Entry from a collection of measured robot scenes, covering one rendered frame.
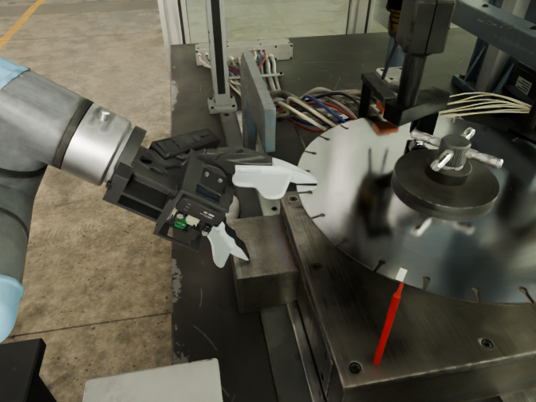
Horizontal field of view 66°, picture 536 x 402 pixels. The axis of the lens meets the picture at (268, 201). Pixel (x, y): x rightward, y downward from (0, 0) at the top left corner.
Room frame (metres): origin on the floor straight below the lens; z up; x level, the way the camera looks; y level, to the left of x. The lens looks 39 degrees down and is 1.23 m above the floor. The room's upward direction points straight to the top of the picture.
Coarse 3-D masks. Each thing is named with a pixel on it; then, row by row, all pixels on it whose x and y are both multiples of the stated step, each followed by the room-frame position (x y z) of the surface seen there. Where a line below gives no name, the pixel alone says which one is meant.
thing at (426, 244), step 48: (336, 144) 0.45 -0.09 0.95; (384, 144) 0.45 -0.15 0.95; (480, 144) 0.45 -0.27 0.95; (528, 144) 0.45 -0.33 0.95; (336, 192) 0.36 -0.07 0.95; (384, 192) 0.36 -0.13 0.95; (528, 192) 0.36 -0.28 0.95; (336, 240) 0.28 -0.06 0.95; (384, 240) 0.28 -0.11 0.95; (432, 240) 0.28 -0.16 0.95; (480, 240) 0.28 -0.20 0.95; (528, 240) 0.28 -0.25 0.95; (432, 288) 0.22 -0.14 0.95; (480, 288) 0.22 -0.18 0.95; (528, 288) 0.22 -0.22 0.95
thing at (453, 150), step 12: (420, 132) 0.40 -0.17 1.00; (468, 132) 0.40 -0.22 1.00; (432, 144) 0.39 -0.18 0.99; (444, 144) 0.37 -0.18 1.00; (456, 144) 0.37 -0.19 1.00; (468, 144) 0.37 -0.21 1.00; (444, 156) 0.35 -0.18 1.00; (456, 156) 0.36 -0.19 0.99; (468, 156) 0.36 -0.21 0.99; (480, 156) 0.35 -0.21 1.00; (492, 156) 0.35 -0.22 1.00; (432, 168) 0.34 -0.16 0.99; (444, 168) 0.36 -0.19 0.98; (456, 168) 0.36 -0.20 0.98
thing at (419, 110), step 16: (416, 64) 0.43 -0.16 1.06; (400, 80) 0.44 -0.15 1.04; (416, 80) 0.43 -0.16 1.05; (400, 96) 0.43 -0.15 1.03; (416, 96) 0.43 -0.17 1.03; (432, 96) 0.46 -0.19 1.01; (448, 96) 0.46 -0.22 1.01; (384, 112) 0.44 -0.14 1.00; (400, 112) 0.42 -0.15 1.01; (416, 112) 0.43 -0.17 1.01; (432, 112) 0.45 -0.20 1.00; (416, 128) 0.46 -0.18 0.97; (432, 128) 0.45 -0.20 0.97
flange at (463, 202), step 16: (400, 160) 0.40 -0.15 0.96; (416, 160) 0.40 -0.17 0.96; (432, 160) 0.38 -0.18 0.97; (400, 176) 0.37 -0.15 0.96; (416, 176) 0.37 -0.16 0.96; (432, 176) 0.36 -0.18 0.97; (448, 176) 0.35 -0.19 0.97; (464, 176) 0.35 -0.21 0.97; (480, 176) 0.37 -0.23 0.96; (400, 192) 0.36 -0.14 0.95; (416, 192) 0.34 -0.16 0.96; (432, 192) 0.34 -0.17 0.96; (448, 192) 0.34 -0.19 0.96; (464, 192) 0.34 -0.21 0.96; (480, 192) 0.34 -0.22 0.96; (496, 192) 0.34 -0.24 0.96; (432, 208) 0.33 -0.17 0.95; (448, 208) 0.32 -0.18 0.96; (464, 208) 0.32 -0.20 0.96; (480, 208) 0.32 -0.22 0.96
